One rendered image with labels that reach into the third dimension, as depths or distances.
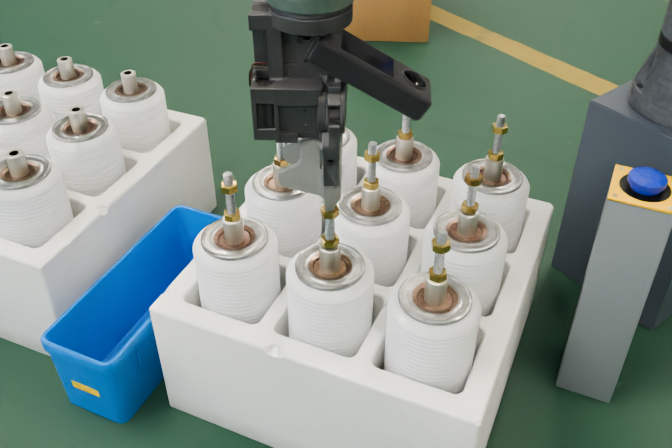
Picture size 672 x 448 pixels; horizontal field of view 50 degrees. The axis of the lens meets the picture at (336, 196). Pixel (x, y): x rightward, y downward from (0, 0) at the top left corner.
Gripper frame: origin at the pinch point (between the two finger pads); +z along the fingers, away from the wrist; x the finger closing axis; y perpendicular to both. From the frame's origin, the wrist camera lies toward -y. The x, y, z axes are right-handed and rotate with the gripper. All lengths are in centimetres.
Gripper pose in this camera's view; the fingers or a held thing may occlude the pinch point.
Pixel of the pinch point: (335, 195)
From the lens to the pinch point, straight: 72.8
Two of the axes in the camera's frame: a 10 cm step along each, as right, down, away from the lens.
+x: -0.4, 6.0, -8.0
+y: -10.0, -0.2, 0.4
